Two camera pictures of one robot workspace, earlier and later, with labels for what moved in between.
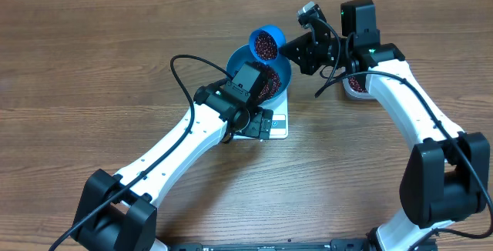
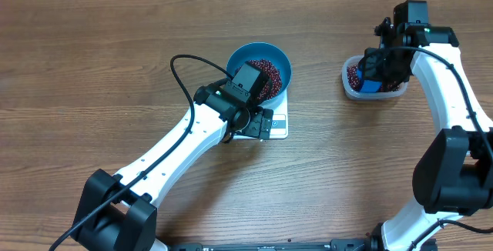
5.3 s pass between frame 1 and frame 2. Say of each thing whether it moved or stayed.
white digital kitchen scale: stayed
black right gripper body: moved
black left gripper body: stayed
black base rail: stayed
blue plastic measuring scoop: moved
